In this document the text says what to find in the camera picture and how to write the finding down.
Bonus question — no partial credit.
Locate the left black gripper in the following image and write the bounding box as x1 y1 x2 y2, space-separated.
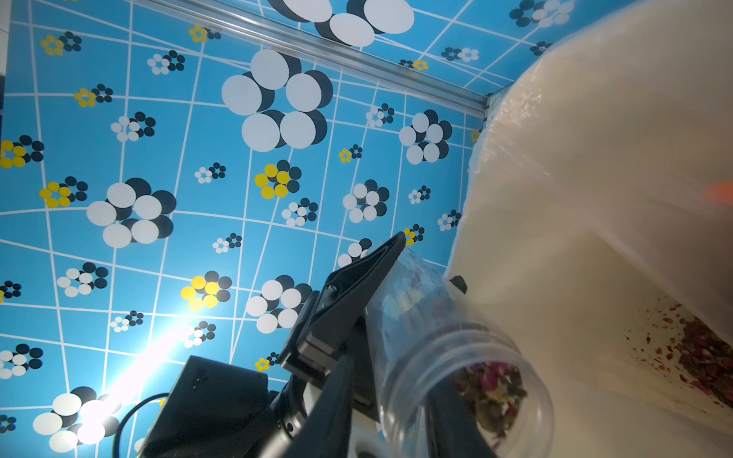
277 233 407 424

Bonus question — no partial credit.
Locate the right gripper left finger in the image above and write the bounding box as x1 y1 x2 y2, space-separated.
286 331 367 457

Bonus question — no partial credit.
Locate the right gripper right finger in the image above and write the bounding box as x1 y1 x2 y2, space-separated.
425 389 496 458

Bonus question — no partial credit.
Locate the tall clear tea jar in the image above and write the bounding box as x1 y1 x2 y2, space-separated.
366 248 555 457

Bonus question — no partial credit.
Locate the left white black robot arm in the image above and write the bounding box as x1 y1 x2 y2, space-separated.
139 233 406 457

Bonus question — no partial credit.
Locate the dried flower tea pile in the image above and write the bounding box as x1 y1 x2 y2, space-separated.
623 303 732 408

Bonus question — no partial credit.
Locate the cream plastic trash bin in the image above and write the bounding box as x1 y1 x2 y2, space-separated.
446 0 733 458

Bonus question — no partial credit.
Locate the clear plastic bin liner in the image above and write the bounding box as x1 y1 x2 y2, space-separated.
454 1 732 339

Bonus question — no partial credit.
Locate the orange scrap in bin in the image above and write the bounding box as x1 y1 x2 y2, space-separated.
706 181 733 207

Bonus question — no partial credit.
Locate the left aluminium corner post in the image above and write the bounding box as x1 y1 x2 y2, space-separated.
135 1 489 116

